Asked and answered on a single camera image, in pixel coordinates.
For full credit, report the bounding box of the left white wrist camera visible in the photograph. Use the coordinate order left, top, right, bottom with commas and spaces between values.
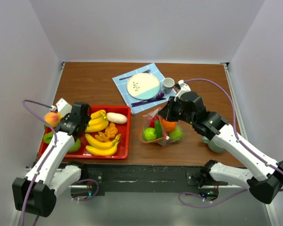
50, 98, 72, 117

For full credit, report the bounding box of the purple spoon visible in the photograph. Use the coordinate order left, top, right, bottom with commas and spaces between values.
131, 92, 165, 105

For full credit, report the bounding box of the cream and blue plate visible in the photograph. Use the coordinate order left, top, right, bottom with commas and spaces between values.
126, 73, 160, 100

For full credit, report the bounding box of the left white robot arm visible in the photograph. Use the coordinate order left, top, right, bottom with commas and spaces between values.
12, 102, 91, 217

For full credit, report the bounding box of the grey ceramic mug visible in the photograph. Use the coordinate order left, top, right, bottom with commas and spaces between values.
161, 78, 175, 94

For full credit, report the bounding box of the orange ginger root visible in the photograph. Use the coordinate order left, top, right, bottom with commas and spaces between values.
94, 122, 118, 142

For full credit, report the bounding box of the purple fork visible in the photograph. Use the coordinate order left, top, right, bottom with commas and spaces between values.
119, 69, 151, 81

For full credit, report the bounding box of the red pomegranate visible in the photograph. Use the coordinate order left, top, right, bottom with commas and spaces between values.
149, 116, 159, 128

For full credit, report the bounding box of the large green guava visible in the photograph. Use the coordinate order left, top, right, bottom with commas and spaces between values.
67, 139, 81, 153

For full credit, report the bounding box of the yellow banana bunch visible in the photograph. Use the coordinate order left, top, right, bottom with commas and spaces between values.
85, 134, 122, 156

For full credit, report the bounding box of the green lime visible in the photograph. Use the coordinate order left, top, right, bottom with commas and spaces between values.
169, 126, 183, 141
143, 127, 157, 141

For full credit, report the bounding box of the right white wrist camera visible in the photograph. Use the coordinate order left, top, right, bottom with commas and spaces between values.
175, 80, 191, 98

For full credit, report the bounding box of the blue checked cloth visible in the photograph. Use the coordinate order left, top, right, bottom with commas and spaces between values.
112, 63, 176, 114

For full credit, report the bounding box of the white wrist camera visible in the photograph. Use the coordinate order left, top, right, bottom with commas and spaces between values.
175, 80, 191, 98
50, 98, 72, 117

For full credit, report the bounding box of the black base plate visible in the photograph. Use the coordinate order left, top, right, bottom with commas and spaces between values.
59, 161, 227, 196

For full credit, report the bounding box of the peach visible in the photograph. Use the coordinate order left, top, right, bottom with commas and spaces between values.
43, 112, 61, 128

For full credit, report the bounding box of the orange fruit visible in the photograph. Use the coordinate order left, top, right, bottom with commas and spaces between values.
162, 119, 177, 132

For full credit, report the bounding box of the green chili pepper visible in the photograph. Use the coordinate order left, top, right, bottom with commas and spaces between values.
154, 120, 163, 138

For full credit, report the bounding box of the white radish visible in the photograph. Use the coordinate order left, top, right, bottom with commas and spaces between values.
106, 112, 128, 124

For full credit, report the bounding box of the purple knife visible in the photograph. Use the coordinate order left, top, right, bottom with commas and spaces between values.
131, 98, 166, 107

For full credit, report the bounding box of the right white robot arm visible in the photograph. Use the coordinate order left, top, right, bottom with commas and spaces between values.
158, 91, 283, 204

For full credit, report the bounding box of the red plastic tray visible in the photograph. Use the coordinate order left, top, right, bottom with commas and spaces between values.
38, 104, 131, 160

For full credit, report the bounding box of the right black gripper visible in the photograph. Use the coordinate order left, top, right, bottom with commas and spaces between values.
158, 96, 195, 125

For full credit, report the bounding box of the clear orange zip top bag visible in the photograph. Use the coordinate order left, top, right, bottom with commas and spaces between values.
139, 107, 184, 146

